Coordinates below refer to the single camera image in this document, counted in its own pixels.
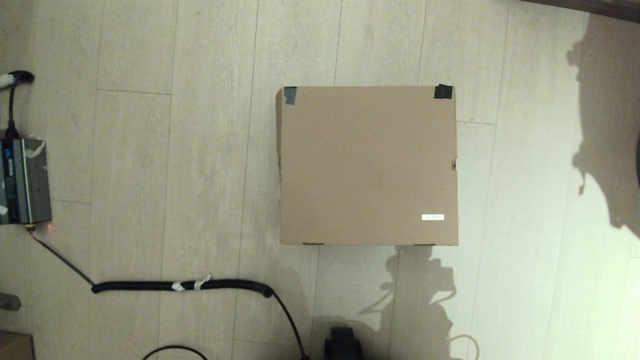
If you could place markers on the brown cardboard shoe box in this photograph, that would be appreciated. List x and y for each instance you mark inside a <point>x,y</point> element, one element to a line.
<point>367,165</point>

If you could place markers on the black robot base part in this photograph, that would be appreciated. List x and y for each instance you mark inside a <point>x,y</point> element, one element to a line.
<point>342,345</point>

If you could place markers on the small brown cardboard box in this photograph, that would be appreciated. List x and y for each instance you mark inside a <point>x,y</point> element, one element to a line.
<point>15,347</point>

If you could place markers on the grey power supply unit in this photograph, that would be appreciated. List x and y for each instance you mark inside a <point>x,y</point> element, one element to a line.
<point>27,185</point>

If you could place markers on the dark wooden furniture edge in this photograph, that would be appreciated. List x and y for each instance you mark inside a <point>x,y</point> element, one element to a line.
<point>615,7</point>

